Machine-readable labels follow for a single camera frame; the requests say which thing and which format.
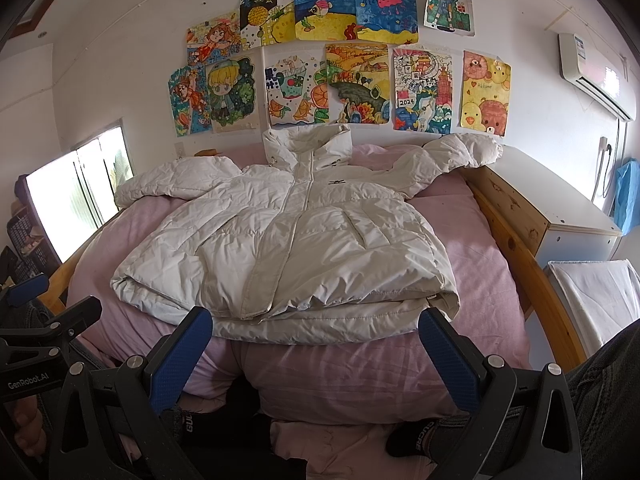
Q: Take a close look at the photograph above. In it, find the white air conditioner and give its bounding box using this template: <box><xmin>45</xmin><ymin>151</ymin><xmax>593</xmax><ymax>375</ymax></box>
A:
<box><xmin>558</xmin><ymin>32</ymin><xmax>637</xmax><ymax>122</ymax></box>

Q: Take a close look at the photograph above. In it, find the person's dark trouser leg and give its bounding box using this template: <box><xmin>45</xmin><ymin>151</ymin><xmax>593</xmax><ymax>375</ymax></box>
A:
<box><xmin>567</xmin><ymin>322</ymin><xmax>640</xmax><ymax>479</ymax></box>

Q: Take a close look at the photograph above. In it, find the person's left hand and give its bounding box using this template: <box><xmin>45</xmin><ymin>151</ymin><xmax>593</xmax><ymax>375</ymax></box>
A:
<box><xmin>12</xmin><ymin>396</ymin><xmax>47</xmax><ymax>456</ymax></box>

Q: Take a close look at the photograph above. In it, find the blond boy green drawing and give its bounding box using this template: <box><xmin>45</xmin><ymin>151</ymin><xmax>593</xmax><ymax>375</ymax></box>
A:
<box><xmin>205</xmin><ymin>55</ymin><xmax>259</xmax><ymax>133</ymax></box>

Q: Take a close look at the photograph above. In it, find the white bedside cabinet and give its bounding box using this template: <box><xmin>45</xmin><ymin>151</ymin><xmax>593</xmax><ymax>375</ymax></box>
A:
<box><xmin>490</xmin><ymin>146</ymin><xmax>622</xmax><ymax>266</ymax></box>

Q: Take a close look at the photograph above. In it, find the blue cloth hanging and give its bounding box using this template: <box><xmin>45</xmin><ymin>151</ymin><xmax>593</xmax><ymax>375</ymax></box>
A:
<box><xmin>614</xmin><ymin>158</ymin><xmax>640</xmax><ymax>235</ymax></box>

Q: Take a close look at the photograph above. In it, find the red-haired mermaid drawing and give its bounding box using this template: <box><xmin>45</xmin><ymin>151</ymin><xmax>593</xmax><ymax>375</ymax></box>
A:
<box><xmin>167</xmin><ymin>66</ymin><xmax>212</xmax><ymax>136</ymax></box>

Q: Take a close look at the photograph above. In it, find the window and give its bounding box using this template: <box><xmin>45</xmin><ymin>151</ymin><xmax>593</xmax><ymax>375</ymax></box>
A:
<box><xmin>26</xmin><ymin>122</ymin><xmax>134</xmax><ymax>262</ymax></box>

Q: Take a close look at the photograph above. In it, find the white puffer jacket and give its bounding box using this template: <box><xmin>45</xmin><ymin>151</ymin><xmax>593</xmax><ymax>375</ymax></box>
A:
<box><xmin>111</xmin><ymin>125</ymin><xmax>503</xmax><ymax>346</ymax></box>

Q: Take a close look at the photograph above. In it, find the yellow bears chicks drawing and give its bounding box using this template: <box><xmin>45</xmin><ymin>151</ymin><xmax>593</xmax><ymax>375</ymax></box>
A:
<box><xmin>459</xmin><ymin>51</ymin><xmax>512</xmax><ymax>136</ymax></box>

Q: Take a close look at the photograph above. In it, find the pink jellyfish drawing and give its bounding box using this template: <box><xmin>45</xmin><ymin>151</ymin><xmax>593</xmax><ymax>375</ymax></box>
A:
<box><xmin>355</xmin><ymin>0</ymin><xmax>419</xmax><ymax>44</ymax></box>

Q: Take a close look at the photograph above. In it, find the oranges and cup drawing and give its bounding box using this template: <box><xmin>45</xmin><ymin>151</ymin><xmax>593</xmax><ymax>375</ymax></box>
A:
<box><xmin>265</xmin><ymin>53</ymin><xmax>330</xmax><ymax>126</ymax></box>

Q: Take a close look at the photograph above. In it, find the wooden bed frame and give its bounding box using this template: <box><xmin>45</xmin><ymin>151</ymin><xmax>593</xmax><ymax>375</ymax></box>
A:
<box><xmin>38</xmin><ymin>144</ymin><xmax>587</xmax><ymax>368</ymax></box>

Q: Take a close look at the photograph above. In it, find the pineapple yellow drawing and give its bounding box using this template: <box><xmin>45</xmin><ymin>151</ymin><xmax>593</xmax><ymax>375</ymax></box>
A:
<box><xmin>239</xmin><ymin>0</ymin><xmax>296</xmax><ymax>51</ymax></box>

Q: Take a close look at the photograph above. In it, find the orange-haired girl drawing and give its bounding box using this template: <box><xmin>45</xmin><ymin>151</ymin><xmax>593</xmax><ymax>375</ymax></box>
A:
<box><xmin>186</xmin><ymin>12</ymin><xmax>242</xmax><ymax>66</ymax></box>

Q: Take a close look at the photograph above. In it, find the white pipe on wall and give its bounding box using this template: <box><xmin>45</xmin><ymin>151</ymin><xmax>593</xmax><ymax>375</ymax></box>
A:
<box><xmin>590</xmin><ymin>136</ymin><xmax>612</xmax><ymax>202</ymax></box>

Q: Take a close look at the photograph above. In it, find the left black sock foot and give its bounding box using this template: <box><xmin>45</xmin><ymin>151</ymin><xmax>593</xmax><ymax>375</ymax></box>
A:
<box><xmin>160</xmin><ymin>406</ymin><xmax>273</xmax><ymax>479</ymax></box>

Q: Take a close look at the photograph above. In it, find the yellow landscape drawing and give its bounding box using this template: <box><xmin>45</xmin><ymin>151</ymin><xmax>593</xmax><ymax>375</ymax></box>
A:
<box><xmin>326</xmin><ymin>42</ymin><xmax>390</xmax><ymax>125</ymax></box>

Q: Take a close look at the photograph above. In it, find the fish blue sea drawing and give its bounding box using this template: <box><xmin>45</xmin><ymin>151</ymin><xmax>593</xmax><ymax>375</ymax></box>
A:
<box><xmin>294</xmin><ymin>0</ymin><xmax>357</xmax><ymax>41</ymax></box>

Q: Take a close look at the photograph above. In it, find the pink bed sheet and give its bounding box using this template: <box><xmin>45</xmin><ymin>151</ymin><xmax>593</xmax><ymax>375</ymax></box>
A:
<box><xmin>68</xmin><ymin>172</ymin><xmax>529</xmax><ymax>479</ymax></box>

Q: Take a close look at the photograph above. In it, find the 2024 tower drawing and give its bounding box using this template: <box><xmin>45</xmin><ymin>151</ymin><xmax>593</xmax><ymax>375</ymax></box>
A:
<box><xmin>392</xmin><ymin>47</ymin><xmax>454</xmax><ymax>134</ymax></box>

